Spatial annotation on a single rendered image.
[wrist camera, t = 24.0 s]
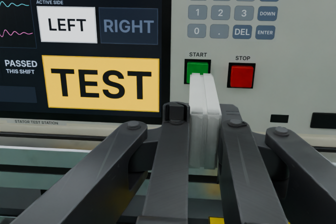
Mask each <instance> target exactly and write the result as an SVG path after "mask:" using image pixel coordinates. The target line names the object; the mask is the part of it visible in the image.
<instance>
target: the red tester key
mask: <svg viewBox="0 0 336 224"><path fill-rule="evenodd" d="M253 72H254V68H253V67H252V66H246V65H232V66H231V74H230V86H231V87H239V88H251V87H252V81H253Z"/></svg>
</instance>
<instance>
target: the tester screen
mask: <svg viewBox="0 0 336 224"><path fill-rule="evenodd" d="M37 6H46V7H100V8H153V9H158V45H153V44H115V43H78V42H41V35H40V27H39V19H38V11H37ZM42 56H76V57H109V58H143V59H159V112H153V111H129V110H104V109H80V108H56V107H49V105H48V97H47V90H46V82H45V74H44V66H43V59H42ZM0 68H1V74H2V78H0V86H17V87H35V92H36V99H37V103H30V102H5V101H0V111H15V112H39V113H62V114H86V115H109V116H133V117H156V118H161V91H162V0H0Z"/></svg>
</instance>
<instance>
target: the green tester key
mask: <svg viewBox="0 0 336 224"><path fill-rule="evenodd" d="M208 68H209V64H208V62H187V77H186V82H187V83H188V84H190V75H192V73H200V75H203V74H208Z"/></svg>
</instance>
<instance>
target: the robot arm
mask: <svg viewBox="0 0 336 224"><path fill-rule="evenodd" d="M200 167H204V169H207V170H215V169H216V168H218V170H217V182H216V184H219V187H220V194H221V202H222V210H223V218H224V224H289V223H288V221H289V222H290V224H336V166H335V165H334V164H333V163H332V162H330V161H329V160H328V159H327V158H326V157H324V156H323V155H322V154H321V153H319V152H318V151H317V150H316V149H315V148H313V147H312V146H311V145H310V144H308V143H307V142H306V141H305V140H304V139H302V138H301V137H300V136H299V135H297V134H296V133H295V132H294V131H292V130H290V129H287V128H286V127H281V126H278V127H269V128H268V129H266V133H265V134H260V133H256V132H253V131H251V128H250V126H249V124H248V123H247V122H245V121H243V120H242V117H241V114H240V112H239V109H238V107H236V106H235V105H233V104H221V103H219V100H218V95H217V91H216V86H215V82H214V77H213V75H212V74H211V73H204V74H203V75H200V73H192V74H190V85H189V103H184V102H179V101H172V102H167V103H165V104H164V105H163V106H162V125H161V126H160V127H158V128H153V129H148V126H147V124H146V123H144V122H141V121H136V120H133V121H132V120H131V121H128V122H124V123H123V124H121V125H120V126H119V127H118V128H116V129H115V130H114V131H113V132H112V133H111V134H110V135H109V136H107V137H106V138H105V139H104V140H103V141H102V142H101V143H100V144H98V145H97V146H96V147H95V148H94V149H93V150H92V151H91V152H90V153H88V154H87V155H86V156H85V157H84V158H83V159H82V160H81V161H79V162H78V163H77V164H76V165H75V166H74V167H73V168H72V169H70V170H69V171H68V172H67V173H66V174H65V175H64V176H63V177H61V178H60V179H59V180H58V181H57V182H56V183H55V184H54V185H52V186H51V187H50V188H49V189H48V190H47V191H46V192H45V193H43V194H42V195H41V196H40V197H39V198H38V199H37V200H36V201H34V202H33V203H32V204H31V205H30V206H29V207H28V208H27V209H25V210H24V211H23V212H22V213H21V214H20V215H19V216H18V217H16V218H15V219H14V220H13V221H12V222H11V223H10V224H116V222H117V221H118V219H119V218H120V216H121V215H122V214H123V212H124V211H125V209H126V208H127V206H128V205H129V203H130V202H131V200H132V199H133V197H134V196H135V194H136V193H137V191H138V190H139V188H140V187H141V185H142V184H143V182H144V181H145V179H146V178H147V176H148V171H151V170H152V171H151V175H150V180H149V184H148V189H147V193H146V198H145V202H144V207H143V211H142V215H139V216H138V217H137V220H136V224H188V187H189V168H190V169H200ZM287 220H288V221H287Z"/></svg>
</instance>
